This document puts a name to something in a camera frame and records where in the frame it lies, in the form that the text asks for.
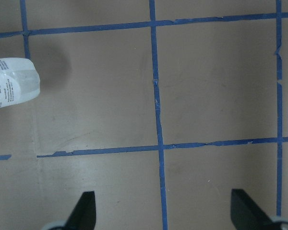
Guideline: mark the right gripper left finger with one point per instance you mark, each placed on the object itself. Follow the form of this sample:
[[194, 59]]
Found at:
[[83, 216]]

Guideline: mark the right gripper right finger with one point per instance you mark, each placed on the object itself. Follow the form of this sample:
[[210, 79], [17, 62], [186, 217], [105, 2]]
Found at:
[[246, 214]]

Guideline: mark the clear tennis ball can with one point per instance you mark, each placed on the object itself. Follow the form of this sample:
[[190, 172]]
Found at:
[[19, 81]]

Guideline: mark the brown paper table cover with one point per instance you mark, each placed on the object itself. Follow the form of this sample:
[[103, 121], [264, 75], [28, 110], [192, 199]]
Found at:
[[161, 107]]

